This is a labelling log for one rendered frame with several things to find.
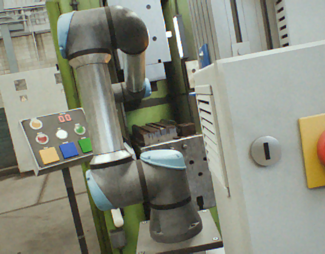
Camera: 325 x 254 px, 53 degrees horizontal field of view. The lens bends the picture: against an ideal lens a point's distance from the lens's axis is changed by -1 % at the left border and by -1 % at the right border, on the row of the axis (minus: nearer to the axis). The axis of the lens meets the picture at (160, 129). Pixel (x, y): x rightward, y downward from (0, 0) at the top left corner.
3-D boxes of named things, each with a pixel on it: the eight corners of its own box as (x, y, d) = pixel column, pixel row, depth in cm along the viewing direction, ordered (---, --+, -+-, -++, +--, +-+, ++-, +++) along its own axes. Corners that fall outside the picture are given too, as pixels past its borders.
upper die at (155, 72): (166, 78, 190) (163, 62, 189) (132, 84, 186) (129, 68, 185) (152, 83, 231) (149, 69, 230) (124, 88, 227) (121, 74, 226)
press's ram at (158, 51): (185, 58, 191) (172, -11, 187) (120, 69, 184) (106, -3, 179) (167, 66, 232) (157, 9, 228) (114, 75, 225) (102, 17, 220)
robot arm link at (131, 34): (147, -10, 87) (146, 78, 133) (106, -4, 86) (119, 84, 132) (157, 25, 83) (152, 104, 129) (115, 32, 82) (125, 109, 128)
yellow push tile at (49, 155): (59, 159, 156) (54, 146, 158) (44, 164, 151) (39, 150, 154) (59, 161, 157) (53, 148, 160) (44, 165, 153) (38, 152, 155)
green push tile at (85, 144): (97, 149, 168) (91, 137, 170) (83, 153, 163) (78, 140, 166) (96, 150, 169) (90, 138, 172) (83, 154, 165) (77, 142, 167)
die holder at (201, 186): (216, 205, 196) (203, 133, 191) (155, 222, 189) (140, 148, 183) (187, 184, 251) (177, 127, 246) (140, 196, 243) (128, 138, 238)
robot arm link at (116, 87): (120, 81, 120) (119, 83, 131) (89, 87, 119) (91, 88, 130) (124, 102, 121) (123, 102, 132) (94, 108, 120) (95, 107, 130)
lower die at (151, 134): (177, 138, 194) (174, 124, 193) (144, 145, 190) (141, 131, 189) (161, 132, 235) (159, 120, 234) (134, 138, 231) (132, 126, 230)
